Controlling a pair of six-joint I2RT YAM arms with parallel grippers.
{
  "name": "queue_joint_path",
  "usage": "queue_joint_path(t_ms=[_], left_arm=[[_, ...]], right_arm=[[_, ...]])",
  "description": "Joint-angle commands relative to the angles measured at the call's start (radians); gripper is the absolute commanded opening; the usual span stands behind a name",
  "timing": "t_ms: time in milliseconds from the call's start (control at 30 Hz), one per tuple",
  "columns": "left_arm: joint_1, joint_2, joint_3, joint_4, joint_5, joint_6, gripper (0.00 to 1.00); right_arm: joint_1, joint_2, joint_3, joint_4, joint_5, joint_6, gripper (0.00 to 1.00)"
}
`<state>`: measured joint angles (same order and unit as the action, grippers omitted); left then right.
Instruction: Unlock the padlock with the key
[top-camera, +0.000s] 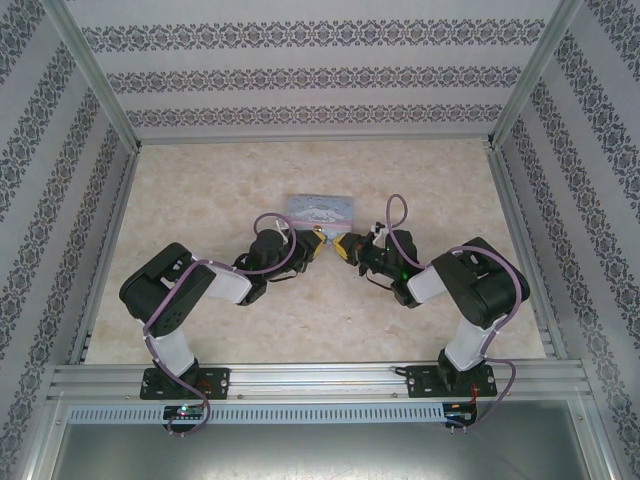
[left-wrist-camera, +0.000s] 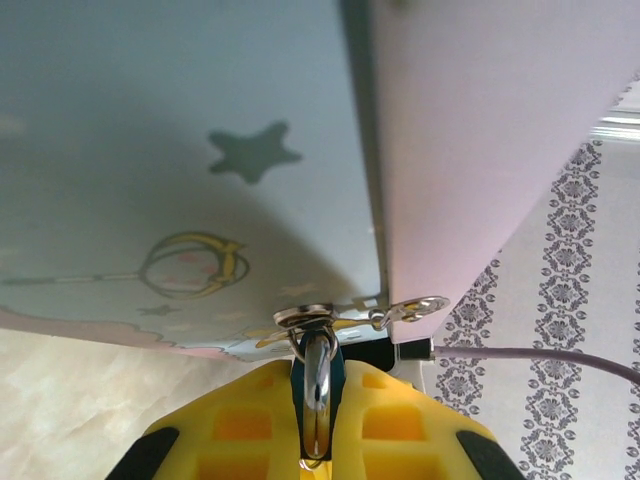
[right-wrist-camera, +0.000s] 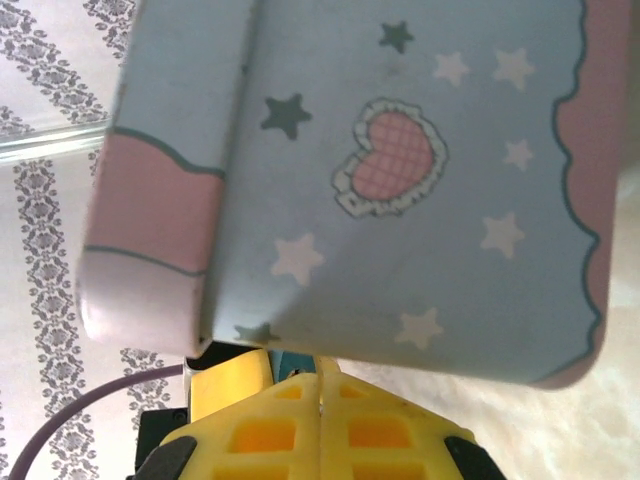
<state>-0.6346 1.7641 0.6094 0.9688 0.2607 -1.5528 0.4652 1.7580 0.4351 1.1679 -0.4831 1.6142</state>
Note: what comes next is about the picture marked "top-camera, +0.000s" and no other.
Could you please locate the aluminium frame crossbar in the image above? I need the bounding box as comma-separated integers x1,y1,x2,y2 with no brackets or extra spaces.
136,135,494,148

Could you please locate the aluminium frame leg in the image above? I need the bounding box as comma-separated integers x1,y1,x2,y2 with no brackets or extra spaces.
569,393,627,480
14,392,69,480

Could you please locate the left gripper thin black cable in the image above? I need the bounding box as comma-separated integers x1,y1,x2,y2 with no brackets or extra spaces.
263,268,302,285

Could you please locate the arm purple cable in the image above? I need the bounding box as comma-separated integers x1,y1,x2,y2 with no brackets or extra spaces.
142,212,301,439
386,194,530,431

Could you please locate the grey steel panel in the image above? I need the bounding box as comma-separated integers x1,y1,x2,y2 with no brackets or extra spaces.
49,422,614,480

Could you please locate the blue cartoon tin box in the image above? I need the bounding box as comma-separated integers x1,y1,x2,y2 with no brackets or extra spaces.
288,193,358,237

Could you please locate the right gripper thin black cable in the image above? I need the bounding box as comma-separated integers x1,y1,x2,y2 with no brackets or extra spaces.
358,271,397,292

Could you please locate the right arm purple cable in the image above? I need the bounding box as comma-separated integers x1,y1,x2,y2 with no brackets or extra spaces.
386,194,530,431

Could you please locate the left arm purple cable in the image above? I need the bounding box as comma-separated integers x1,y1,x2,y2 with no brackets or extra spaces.
142,212,301,439

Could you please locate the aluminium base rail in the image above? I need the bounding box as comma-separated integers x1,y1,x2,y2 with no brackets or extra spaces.
47,362,589,401

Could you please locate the aluminium frame post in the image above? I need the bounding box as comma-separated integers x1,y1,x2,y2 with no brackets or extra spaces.
486,0,584,149
39,0,142,151

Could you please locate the white slotted cable duct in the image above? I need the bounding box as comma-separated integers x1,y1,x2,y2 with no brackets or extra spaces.
67,402,447,424

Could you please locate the aluminium frame side rail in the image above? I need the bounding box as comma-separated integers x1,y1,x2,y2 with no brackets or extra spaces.
488,147,570,360

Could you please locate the gripper thin black cable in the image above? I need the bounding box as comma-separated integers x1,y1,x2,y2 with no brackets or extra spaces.
263,268,302,285
358,271,397,292

